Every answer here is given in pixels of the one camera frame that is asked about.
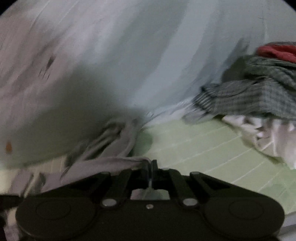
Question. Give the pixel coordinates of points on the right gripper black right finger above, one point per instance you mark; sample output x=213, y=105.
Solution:
x=174, y=183

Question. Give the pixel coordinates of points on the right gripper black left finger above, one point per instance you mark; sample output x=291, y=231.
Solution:
x=120, y=187

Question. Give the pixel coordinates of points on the grey zip hoodie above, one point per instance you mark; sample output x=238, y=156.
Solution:
x=108, y=151

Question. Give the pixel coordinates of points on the green checked bed sheet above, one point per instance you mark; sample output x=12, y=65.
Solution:
x=213, y=148

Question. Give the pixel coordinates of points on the white garment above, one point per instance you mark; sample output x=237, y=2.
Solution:
x=270, y=136

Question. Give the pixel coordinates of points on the light green carrot-print quilt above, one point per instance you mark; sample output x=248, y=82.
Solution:
x=68, y=66

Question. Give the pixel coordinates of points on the grey plaid shirt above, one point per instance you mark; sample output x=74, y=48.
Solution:
x=266, y=89

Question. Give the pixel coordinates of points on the red garment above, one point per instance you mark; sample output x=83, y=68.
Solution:
x=280, y=52

